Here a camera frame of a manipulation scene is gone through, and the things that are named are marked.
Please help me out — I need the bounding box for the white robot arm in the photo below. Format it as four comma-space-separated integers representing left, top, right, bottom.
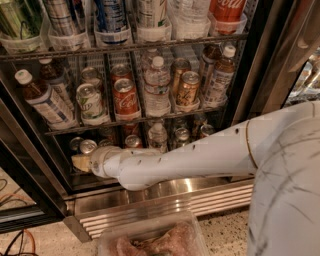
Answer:
76, 101, 320, 256

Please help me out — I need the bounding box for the tea bottle left rear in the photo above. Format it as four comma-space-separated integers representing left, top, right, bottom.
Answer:
39, 58, 74, 110

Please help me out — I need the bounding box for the clear plastic food container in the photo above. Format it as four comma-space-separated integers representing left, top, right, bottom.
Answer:
98, 211, 209, 256

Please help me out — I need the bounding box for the red can bottom shelf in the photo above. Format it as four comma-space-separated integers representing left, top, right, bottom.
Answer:
125, 135, 143, 148

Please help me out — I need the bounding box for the water bottle middle shelf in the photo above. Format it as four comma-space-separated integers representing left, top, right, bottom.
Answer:
144, 56, 171, 117

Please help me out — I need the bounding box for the water bottle bottom shelf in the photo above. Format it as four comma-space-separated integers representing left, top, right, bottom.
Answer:
148, 123, 168, 153

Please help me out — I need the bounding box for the green 7up can front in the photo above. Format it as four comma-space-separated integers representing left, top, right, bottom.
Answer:
76, 83, 110, 126

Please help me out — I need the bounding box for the green-silver can bottom shelf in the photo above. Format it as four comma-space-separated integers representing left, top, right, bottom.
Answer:
173, 127, 190, 149

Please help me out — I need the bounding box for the right fridge glass door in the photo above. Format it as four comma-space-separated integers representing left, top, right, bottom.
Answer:
223, 0, 320, 126

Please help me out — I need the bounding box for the open fridge glass door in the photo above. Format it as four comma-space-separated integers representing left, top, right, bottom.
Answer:
0, 99, 68, 234

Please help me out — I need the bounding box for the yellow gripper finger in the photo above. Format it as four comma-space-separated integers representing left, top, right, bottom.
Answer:
71, 154, 90, 172

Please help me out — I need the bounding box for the green can top left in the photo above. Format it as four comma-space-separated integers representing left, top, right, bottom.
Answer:
0, 0, 42, 40

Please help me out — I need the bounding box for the blue pepsi can front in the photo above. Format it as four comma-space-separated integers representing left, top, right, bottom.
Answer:
79, 139, 97, 154

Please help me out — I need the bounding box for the orange-gold can bottom shelf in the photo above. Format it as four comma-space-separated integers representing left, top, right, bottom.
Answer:
199, 124, 215, 138

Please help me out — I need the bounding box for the red coca-cola can front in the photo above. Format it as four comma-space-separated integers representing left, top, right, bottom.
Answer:
112, 78, 141, 121

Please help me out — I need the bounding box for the gold can bottom shelf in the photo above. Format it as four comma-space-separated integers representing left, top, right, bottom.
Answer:
98, 139, 114, 147

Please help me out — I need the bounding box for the tea bottle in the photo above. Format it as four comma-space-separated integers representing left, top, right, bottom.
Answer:
39, 58, 74, 110
15, 69, 76, 130
204, 45, 236, 107

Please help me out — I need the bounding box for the steel fridge ventilation grille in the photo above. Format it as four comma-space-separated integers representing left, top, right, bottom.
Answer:
64, 177, 253, 242

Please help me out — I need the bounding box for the tea bottle left front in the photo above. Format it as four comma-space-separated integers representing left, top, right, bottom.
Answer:
15, 69, 76, 130

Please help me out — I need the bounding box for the red coca-cola can top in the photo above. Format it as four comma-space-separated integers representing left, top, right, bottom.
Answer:
209, 0, 247, 35

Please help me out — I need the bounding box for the water bottle shelf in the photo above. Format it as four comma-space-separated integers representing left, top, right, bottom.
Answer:
144, 56, 171, 117
148, 123, 168, 153

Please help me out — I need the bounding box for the red coca-cola can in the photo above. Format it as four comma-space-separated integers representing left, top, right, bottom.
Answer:
112, 78, 141, 121
209, 0, 247, 35

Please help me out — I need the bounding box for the tea bottle right front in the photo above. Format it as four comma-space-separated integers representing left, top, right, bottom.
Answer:
204, 45, 236, 107

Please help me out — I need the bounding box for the gold can middle front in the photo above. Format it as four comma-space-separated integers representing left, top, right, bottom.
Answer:
176, 71, 200, 112

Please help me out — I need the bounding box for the orange cable on floor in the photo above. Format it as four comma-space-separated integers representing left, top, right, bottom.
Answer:
0, 228, 37, 256

